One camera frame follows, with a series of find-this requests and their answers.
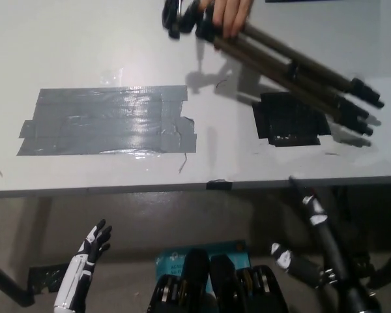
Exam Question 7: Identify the bronze and black camera tripod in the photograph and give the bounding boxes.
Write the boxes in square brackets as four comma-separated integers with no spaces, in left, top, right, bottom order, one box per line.
[162,0,386,138]

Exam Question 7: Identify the person's bare hand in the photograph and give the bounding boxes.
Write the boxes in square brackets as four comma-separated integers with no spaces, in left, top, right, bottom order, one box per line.
[211,0,253,38]

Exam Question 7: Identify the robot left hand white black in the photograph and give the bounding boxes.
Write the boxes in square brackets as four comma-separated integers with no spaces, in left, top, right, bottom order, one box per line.
[53,220,113,313]

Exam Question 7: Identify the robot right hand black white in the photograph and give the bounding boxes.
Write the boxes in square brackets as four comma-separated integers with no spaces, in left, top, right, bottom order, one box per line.
[269,175,382,313]

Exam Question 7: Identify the black table leg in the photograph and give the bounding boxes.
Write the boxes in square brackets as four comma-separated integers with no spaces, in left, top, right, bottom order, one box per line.
[0,257,36,308]

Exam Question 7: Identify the robot black legs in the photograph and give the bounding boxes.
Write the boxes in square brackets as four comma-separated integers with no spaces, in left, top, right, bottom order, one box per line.
[146,248,289,313]

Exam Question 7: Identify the clear tape piece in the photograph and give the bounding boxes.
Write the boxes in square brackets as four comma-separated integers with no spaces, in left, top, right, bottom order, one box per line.
[99,68,123,85]

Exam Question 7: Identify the small black edge tape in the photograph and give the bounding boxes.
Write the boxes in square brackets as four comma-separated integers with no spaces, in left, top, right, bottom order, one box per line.
[207,179,233,192]

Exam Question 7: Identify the teal cardboard box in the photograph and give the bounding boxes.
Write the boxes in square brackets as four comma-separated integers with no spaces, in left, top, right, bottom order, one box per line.
[154,240,252,296]

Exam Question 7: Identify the grey duct tape patch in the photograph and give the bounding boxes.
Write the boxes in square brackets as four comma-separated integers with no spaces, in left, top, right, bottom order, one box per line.
[16,85,197,157]

